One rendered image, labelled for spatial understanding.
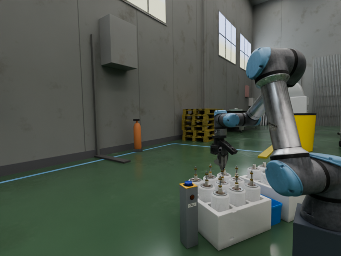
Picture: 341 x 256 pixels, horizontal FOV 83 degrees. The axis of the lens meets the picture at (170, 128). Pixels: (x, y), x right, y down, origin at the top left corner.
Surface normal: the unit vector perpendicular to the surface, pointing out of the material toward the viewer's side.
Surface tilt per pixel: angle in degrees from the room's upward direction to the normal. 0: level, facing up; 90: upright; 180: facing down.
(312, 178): 78
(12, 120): 90
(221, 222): 90
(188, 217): 90
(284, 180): 97
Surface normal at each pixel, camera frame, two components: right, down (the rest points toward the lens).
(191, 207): 0.44, 0.06
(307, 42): -0.60, 0.07
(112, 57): 0.80, 0.03
